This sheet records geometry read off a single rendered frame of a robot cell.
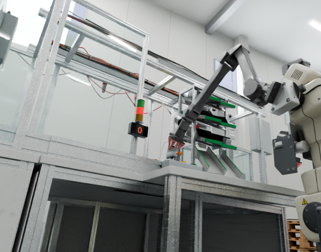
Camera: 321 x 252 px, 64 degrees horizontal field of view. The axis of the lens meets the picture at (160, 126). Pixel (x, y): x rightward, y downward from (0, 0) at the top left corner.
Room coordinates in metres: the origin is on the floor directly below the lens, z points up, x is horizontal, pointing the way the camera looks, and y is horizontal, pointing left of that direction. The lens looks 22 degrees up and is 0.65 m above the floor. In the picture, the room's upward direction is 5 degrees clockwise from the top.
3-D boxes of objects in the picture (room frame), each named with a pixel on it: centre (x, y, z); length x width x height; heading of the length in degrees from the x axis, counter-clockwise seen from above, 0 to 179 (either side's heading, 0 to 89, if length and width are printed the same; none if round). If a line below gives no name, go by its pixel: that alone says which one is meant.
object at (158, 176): (1.40, -0.31, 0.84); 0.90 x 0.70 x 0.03; 115
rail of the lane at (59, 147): (1.24, 0.07, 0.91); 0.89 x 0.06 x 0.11; 122
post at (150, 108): (2.67, 0.13, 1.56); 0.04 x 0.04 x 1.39; 32
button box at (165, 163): (1.29, -0.13, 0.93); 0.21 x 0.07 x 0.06; 122
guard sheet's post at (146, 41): (1.54, 0.16, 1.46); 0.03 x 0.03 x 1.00; 32
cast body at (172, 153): (1.52, -0.08, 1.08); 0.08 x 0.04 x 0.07; 33
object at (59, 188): (1.89, 0.15, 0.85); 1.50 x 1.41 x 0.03; 122
